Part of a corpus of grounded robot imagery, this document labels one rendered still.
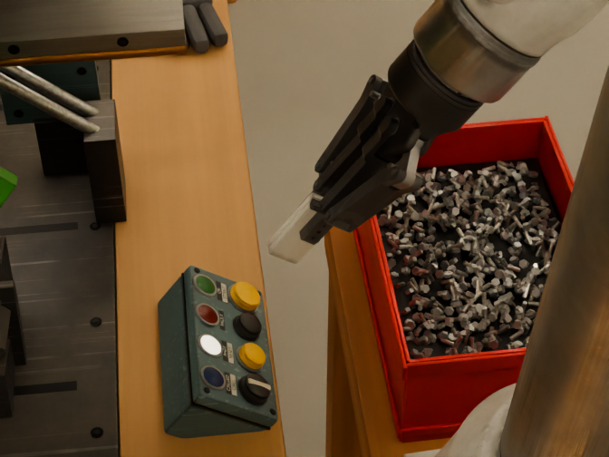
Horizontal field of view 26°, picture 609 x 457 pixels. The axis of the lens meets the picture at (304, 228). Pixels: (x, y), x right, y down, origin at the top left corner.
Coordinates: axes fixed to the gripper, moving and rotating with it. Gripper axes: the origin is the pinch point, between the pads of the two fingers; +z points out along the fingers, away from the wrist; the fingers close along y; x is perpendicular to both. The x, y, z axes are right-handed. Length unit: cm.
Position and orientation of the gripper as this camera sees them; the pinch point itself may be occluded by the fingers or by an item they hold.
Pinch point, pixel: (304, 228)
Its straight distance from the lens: 114.1
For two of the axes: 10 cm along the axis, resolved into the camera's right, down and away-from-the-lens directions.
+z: -5.7, 6.2, 5.3
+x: -8.1, -3.4, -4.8
